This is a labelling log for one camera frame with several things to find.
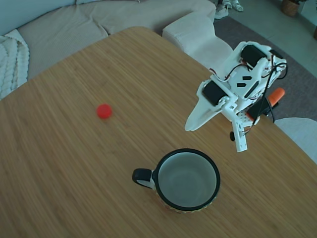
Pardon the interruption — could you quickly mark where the red plastic bottle cap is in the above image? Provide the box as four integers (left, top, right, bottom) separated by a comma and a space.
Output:
96, 103, 113, 119

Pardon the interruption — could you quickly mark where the white cup with black rim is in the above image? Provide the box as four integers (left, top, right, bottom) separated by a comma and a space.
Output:
131, 148, 221, 214

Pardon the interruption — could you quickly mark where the white sofa cushion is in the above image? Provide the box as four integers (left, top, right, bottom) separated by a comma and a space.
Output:
162, 11, 235, 69

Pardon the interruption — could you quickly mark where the orange and black clamp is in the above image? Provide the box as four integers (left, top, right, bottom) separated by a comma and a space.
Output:
246, 87, 286, 122

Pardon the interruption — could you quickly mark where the white shoe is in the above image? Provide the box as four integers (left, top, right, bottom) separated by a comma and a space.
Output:
229, 0, 245, 12
214, 2, 229, 20

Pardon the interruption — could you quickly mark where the grey rug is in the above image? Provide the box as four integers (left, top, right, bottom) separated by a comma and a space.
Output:
212, 17, 317, 122

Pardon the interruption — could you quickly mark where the white fabric seat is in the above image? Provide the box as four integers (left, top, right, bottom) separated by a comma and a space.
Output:
273, 117, 317, 165

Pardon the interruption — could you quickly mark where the brown wicker basket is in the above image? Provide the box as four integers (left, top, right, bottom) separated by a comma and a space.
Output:
280, 0, 308, 18

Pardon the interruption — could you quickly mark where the beige fabric sofa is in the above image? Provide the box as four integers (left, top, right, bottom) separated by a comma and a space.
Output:
0, 0, 216, 82

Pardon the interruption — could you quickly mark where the white knitted blanket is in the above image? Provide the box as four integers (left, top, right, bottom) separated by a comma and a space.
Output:
0, 29, 30, 100

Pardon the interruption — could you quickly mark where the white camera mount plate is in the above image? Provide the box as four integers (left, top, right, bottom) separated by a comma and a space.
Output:
222, 105, 249, 153

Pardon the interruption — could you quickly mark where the black camera cable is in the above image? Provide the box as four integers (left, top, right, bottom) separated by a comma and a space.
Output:
242, 84, 276, 136

